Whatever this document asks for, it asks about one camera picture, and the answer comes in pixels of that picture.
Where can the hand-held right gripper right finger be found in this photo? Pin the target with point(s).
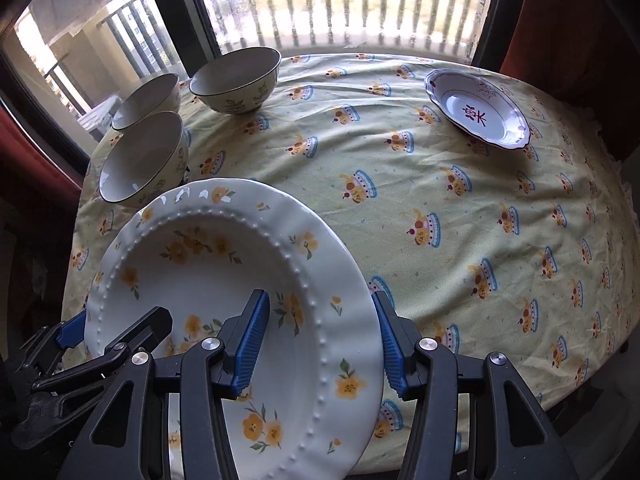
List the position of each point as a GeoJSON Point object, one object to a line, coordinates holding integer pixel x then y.
{"type": "Point", "coordinates": [392, 355]}

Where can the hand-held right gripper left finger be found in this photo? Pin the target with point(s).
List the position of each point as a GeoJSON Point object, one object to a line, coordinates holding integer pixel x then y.
{"type": "Point", "coordinates": [250, 345]}

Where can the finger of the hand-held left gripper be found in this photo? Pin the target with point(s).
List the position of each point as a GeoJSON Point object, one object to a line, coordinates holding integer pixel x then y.
{"type": "Point", "coordinates": [72, 331]}
{"type": "Point", "coordinates": [145, 328]}

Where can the white plate with yellow flowers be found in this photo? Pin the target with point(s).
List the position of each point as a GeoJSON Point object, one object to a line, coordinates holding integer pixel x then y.
{"type": "Point", "coordinates": [200, 270]}

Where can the cream floral bowl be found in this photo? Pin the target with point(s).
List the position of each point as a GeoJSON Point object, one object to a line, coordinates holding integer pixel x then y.
{"type": "Point", "coordinates": [235, 77]}
{"type": "Point", "coordinates": [147, 102]}
{"type": "Point", "coordinates": [140, 160]}

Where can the red-rimmed white plate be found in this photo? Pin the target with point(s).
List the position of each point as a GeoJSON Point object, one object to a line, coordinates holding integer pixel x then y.
{"type": "Point", "coordinates": [480, 110]}

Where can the yellow printed tablecloth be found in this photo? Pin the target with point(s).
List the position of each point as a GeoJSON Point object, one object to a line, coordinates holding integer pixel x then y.
{"type": "Point", "coordinates": [450, 240]}

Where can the red curtain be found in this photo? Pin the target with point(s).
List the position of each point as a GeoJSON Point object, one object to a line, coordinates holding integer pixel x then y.
{"type": "Point", "coordinates": [35, 145]}
{"type": "Point", "coordinates": [570, 50]}

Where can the outdoor air conditioner unit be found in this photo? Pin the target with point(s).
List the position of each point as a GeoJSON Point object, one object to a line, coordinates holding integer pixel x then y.
{"type": "Point", "coordinates": [100, 115]}

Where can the white balcony balustrade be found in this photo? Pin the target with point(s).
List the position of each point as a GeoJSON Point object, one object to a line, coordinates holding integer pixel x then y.
{"type": "Point", "coordinates": [350, 5]}

